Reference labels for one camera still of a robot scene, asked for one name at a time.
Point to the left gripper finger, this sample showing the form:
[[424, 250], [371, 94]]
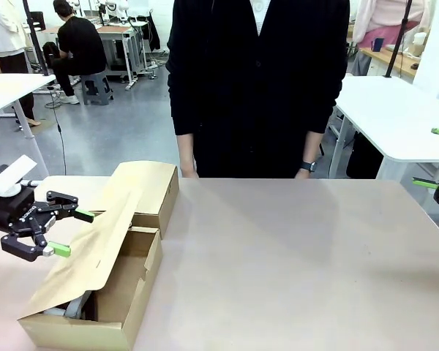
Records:
[[64, 204], [25, 250]]

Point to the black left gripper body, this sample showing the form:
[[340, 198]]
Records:
[[7, 212]]

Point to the small cardboard box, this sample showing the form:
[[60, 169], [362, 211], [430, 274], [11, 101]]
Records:
[[157, 190]]

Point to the large cardboard box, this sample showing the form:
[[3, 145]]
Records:
[[139, 292]]

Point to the person's right forearm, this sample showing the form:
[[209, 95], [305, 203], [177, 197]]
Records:
[[186, 148]]

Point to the person's left forearm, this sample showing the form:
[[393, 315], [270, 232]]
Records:
[[313, 146]]

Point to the person's right hand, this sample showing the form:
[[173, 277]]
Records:
[[189, 171]]

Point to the person's left hand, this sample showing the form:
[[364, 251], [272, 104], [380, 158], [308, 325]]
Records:
[[303, 174]]

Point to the white table with square legs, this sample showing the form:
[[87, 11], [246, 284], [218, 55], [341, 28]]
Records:
[[388, 124]]

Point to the black fabric bag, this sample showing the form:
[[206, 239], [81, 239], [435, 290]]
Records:
[[364, 157]]

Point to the wooden table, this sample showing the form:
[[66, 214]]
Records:
[[388, 60]]

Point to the white paper cup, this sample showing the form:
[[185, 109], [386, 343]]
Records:
[[420, 39]]

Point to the black stand pole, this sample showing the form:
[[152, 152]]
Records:
[[34, 36], [398, 40]]

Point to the grey plastic stool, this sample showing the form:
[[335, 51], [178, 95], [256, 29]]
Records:
[[95, 87]]

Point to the white table with round leg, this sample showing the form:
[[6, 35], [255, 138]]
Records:
[[14, 89]]

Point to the person in pink top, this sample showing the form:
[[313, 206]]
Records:
[[388, 18]]

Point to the black wristwatch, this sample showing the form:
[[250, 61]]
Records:
[[309, 166]]

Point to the seated man in black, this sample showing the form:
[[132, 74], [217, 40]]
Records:
[[78, 47]]

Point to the background workbench desk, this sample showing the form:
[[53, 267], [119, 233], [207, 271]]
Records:
[[117, 34]]

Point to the person in white jacket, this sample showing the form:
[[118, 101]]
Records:
[[5, 33]]

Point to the person in black cardigan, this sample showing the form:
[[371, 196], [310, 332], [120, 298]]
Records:
[[256, 91]]

